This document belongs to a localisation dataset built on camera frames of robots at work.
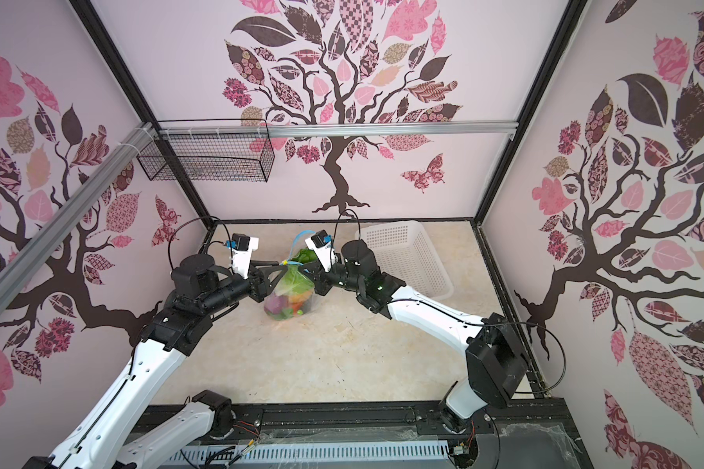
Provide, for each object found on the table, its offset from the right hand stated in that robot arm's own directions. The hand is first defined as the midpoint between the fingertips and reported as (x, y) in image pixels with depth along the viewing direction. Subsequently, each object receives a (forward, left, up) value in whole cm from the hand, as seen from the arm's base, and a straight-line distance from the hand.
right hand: (302, 263), depth 72 cm
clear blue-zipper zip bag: (-1, +2, -22) cm, 22 cm away
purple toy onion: (-3, +10, -14) cm, 18 cm away
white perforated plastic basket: (+26, -33, -28) cm, 50 cm away
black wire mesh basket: (+43, +35, +6) cm, 55 cm away
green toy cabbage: (-3, +2, -3) cm, 5 cm away
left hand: (-4, +4, +2) cm, 6 cm away
